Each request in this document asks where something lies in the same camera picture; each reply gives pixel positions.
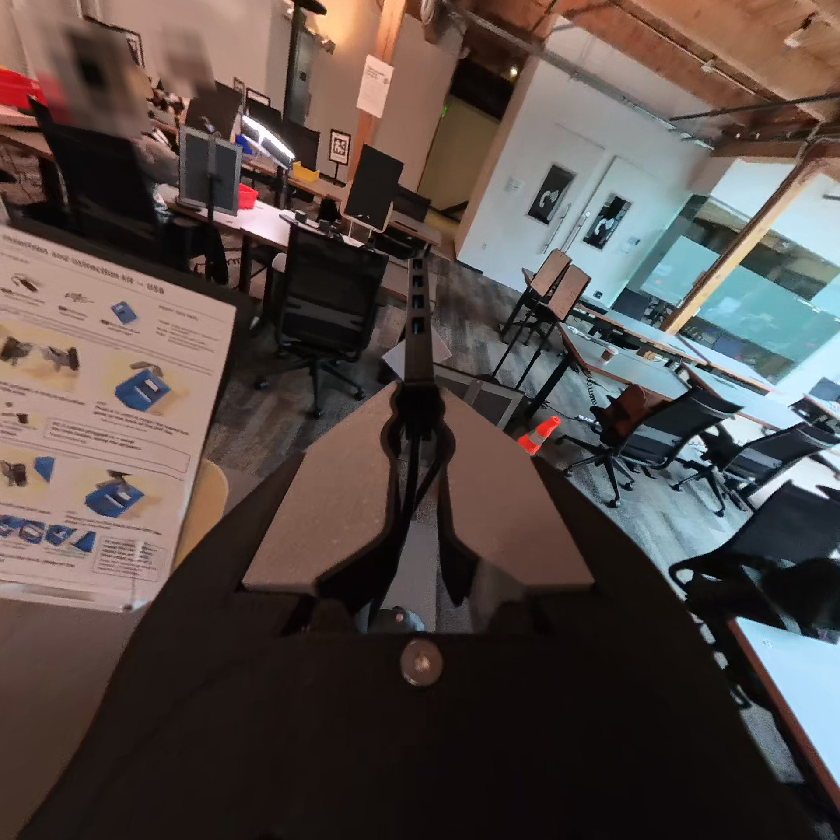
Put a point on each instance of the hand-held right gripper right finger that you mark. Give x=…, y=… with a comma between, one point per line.
x=512, y=518

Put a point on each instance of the wooden back chair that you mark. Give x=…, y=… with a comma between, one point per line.
x=572, y=289
x=550, y=269

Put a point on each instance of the white paper notice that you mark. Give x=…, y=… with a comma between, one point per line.
x=374, y=85

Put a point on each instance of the black phone sign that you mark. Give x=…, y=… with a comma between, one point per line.
x=607, y=223
x=551, y=193

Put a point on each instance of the grey divider panel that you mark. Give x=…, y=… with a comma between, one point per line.
x=485, y=397

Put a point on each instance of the slim black USB hub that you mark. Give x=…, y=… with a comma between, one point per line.
x=420, y=328

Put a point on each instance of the instruction sheet board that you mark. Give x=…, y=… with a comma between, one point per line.
x=98, y=394

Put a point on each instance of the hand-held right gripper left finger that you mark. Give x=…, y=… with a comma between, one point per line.
x=328, y=518

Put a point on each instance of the black monitor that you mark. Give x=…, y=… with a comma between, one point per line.
x=373, y=187

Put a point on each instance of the black floor lamp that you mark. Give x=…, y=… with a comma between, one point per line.
x=298, y=65

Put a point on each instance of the black office chair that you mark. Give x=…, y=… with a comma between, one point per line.
x=328, y=295
x=774, y=551
x=774, y=453

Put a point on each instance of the office chair with brown jacket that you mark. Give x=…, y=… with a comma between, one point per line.
x=663, y=420

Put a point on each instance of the grey panel on stand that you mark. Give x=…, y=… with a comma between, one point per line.
x=210, y=170

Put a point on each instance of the long wooden-edged desk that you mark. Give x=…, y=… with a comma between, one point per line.
x=643, y=367

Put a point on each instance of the orange traffic cone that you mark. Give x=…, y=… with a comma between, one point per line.
x=541, y=436

